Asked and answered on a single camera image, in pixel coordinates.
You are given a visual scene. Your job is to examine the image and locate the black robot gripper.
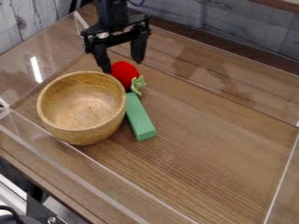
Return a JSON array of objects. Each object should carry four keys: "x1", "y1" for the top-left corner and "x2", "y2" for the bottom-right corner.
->
[{"x1": 80, "y1": 15, "x2": 150, "y2": 74}]

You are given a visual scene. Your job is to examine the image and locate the red plush fruit green leaves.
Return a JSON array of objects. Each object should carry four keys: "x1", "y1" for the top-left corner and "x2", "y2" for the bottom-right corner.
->
[{"x1": 110, "y1": 61, "x2": 145, "y2": 95}]

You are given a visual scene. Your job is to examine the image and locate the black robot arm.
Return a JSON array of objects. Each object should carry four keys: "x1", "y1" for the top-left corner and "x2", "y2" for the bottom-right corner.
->
[{"x1": 80, "y1": 0, "x2": 150, "y2": 74}]

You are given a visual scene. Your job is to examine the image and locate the wooden bowl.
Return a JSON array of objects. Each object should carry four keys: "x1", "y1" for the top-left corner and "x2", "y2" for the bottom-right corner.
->
[{"x1": 36, "y1": 71, "x2": 126, "y2": 145}]

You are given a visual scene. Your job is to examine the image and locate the green rectangular block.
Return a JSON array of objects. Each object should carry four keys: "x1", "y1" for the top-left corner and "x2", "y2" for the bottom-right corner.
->
[{"x1": 125, "y1": 92, "x2": 156, "y2": 141}]

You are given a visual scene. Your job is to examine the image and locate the clear acrylic tray enclosure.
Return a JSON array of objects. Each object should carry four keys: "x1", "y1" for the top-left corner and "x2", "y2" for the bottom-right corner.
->
[{"x1": 0, "y1": 17, "x2": 299, "y2": 224}]

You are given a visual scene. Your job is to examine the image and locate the black metal table bracket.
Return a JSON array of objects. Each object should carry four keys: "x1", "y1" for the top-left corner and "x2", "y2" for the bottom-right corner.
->
[{"x1": 25, "y1": 194, "x2": 69, "y2": 224}]

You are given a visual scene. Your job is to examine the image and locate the black cable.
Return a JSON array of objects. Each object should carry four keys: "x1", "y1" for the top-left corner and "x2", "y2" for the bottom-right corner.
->
[{"x1": 0, "y1": 205, "x2": 24, "y2": 224}]

